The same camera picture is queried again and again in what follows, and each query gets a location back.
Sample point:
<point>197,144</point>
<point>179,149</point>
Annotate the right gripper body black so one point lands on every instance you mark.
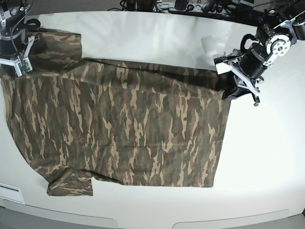
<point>13,48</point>

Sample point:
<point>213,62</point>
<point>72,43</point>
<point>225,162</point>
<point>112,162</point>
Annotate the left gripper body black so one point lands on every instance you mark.
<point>248,66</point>

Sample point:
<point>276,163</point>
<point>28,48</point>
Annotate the camouflage T-shirt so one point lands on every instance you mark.
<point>75,119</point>

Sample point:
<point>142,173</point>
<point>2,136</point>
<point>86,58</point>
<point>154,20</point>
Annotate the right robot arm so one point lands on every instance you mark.
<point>13,14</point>

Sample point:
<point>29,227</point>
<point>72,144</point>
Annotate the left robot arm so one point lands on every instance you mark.
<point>277,31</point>

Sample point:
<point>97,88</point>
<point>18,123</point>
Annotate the black equipment clutter behind table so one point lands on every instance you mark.
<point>228,10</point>

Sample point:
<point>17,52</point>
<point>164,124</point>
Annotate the white label on table edge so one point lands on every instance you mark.
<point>11,193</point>

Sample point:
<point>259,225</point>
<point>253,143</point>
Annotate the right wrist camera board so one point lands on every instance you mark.
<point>22,67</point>

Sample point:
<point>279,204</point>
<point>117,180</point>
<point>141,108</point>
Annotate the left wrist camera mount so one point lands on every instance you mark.
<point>223,62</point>

